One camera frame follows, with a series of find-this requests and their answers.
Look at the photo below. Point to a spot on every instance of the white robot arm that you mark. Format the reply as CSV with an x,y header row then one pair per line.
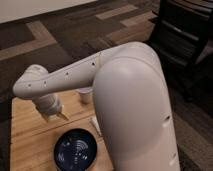
x,y
130,98

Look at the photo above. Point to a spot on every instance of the dark blue ceramic bowl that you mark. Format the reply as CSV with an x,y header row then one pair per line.
x,y
75,150

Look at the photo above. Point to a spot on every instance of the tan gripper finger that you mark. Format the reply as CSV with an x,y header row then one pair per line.
x,y
46,118
63,116

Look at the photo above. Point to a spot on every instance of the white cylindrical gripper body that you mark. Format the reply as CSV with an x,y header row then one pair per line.
x,y
49,104

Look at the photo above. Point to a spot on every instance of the white paper cup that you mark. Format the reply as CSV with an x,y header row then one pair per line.
x,y
85,94

